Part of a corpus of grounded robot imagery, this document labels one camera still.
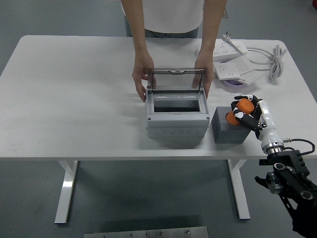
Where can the person's left hand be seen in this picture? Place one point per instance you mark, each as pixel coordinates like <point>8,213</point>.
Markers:
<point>206,62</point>

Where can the person's right hand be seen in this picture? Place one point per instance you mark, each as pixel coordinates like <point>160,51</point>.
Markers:
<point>141,67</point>

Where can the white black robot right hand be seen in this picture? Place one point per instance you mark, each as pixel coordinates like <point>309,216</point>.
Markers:
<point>266,119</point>

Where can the orange cylindrical battery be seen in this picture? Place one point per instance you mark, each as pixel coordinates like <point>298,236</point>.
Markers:
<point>246,105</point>

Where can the transparent hinged box lid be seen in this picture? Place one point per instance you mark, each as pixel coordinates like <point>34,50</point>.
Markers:
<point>176,79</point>

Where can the grey electrical enclosure box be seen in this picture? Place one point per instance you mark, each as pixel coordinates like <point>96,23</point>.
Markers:
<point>177,122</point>

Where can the person's right forearm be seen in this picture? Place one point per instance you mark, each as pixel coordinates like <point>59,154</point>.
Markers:
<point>137,27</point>

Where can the person's left forearm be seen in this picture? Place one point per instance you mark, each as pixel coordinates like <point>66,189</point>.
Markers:
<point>210,27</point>

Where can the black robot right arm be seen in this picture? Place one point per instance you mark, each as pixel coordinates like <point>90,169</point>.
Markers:
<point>292,178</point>

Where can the grey cube battery holder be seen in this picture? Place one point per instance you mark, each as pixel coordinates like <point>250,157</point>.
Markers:
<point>229,136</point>

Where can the white power strip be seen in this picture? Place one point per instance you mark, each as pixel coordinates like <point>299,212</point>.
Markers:
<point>226,50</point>

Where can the purple round dish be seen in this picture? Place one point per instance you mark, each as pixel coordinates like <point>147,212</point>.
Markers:
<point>234,84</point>

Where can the black table control panel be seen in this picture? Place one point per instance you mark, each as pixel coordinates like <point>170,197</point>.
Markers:
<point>263,162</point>

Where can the person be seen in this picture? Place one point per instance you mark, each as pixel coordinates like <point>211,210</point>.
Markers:
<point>171,15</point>

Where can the white table leg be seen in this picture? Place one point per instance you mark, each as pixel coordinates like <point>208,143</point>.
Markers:
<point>239,191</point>
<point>66,191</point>

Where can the grey metal plate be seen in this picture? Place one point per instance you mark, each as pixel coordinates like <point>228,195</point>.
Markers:
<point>146,233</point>

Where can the white square switch panel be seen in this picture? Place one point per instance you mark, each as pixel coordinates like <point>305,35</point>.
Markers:
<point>243,65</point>

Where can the white wide switch panel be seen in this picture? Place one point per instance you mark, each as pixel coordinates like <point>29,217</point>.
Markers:
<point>252,77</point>

